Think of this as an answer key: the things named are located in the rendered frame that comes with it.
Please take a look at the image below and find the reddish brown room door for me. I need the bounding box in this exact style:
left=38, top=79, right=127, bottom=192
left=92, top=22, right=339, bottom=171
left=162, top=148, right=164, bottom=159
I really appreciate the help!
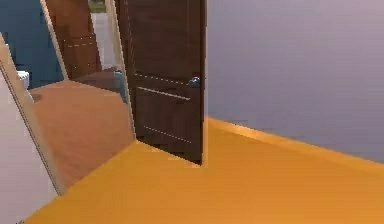
left=44, top=0, right=103, bottom=80

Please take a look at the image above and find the grey round door knob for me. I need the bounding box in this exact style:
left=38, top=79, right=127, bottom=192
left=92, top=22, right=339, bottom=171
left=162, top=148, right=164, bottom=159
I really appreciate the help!
left=187, top=76, right=202, bottom=89

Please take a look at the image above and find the dark brown room door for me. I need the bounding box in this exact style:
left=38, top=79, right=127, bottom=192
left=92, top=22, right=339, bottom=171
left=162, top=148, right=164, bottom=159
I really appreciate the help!
left=114, top=0, right=208, bottom=166

